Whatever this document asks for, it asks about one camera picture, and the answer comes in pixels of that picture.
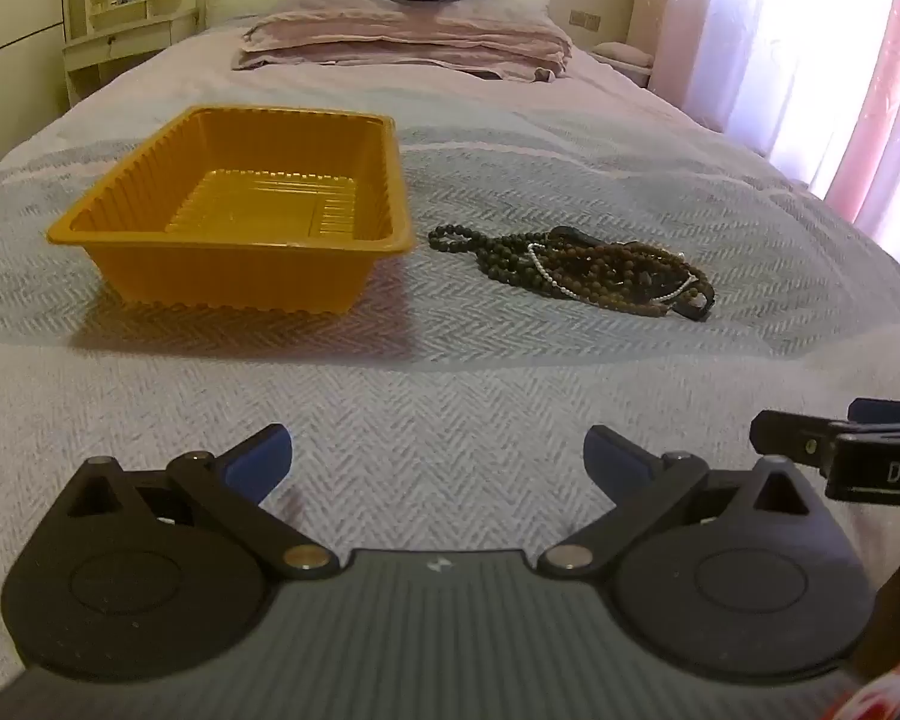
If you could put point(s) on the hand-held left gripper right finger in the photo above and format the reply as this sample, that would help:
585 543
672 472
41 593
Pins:
615 461

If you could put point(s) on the pink cushion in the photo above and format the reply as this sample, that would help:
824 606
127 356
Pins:
621 54

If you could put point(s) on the orange plastic tray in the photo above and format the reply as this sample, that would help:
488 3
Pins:
270 202

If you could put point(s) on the pink sheer curtain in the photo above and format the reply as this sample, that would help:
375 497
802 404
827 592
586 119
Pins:
795 30

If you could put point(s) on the folded pink blanket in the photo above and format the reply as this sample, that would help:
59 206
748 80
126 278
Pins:
405 19

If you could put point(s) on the wall socket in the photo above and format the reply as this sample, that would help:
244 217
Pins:
585 19

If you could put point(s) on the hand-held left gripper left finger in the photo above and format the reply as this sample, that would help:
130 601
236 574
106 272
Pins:
259 461

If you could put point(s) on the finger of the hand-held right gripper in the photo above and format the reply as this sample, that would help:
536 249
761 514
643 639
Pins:
787 439
885 412

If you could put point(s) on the cream vanity table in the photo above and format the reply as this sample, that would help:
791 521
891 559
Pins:
120 41

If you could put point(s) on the white wardrobe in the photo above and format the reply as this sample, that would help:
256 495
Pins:
7 15

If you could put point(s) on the white nightstand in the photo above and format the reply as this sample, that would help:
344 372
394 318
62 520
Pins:
634 76

